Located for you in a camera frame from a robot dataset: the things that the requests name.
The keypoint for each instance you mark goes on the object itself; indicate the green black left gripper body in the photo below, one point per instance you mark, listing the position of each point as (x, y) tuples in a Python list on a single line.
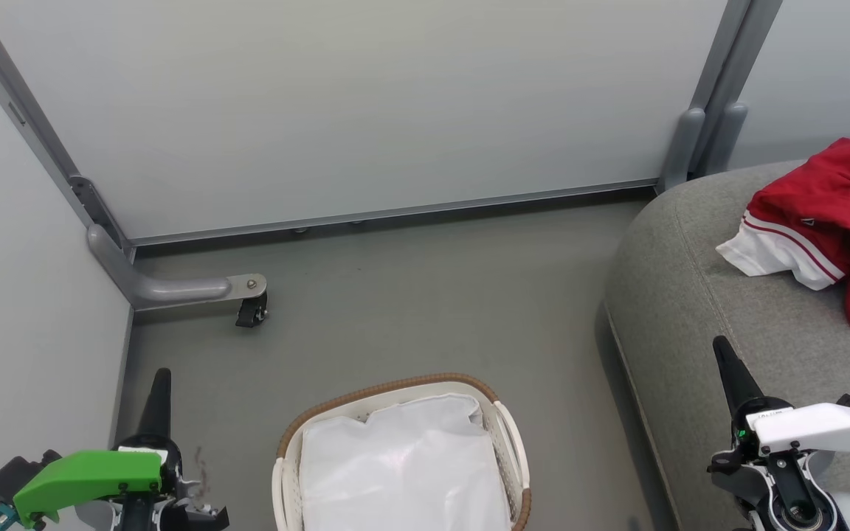
[(85, 476)]

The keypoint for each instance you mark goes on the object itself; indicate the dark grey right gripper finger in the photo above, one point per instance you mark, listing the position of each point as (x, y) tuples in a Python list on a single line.
[(735, 380)]

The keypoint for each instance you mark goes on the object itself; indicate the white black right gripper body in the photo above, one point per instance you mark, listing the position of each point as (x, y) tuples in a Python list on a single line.
[(816, 428)]

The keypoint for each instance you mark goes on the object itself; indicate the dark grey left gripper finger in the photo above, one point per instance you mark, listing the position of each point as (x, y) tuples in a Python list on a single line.
[(157, 409)]

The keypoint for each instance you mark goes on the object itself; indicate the red jersey white striped sleeve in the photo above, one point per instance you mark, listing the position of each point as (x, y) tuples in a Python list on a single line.
[(845, 199)]

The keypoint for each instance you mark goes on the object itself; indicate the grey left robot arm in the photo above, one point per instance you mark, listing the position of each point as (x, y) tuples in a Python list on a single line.
[(93, 518)]

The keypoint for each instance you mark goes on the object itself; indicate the white laundry basket brown rim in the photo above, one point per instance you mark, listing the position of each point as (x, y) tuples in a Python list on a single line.
[(510, 442)]

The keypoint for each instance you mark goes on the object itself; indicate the grey fabric sofa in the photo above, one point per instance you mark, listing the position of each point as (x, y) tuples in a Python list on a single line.
[(690, 310)]

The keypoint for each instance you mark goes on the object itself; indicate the grey metal partition foot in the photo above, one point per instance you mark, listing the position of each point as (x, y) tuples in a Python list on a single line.
[(174, 289)]

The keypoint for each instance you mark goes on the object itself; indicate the black caster wheel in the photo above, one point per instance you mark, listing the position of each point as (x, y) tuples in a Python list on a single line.
[(250, 313)]

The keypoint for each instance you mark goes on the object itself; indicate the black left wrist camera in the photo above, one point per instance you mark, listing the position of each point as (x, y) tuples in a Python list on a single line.
[(8, 476)]

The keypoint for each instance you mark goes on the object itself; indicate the grey double partition post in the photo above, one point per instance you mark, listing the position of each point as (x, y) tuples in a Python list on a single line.
[(713, 110)]

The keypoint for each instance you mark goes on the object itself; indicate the grey partition bottom rail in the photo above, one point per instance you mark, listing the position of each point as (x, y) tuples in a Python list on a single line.
[(395, 214)]

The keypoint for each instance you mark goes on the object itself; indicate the grey partition corner post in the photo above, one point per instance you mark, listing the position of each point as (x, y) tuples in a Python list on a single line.
[(34, 125)]

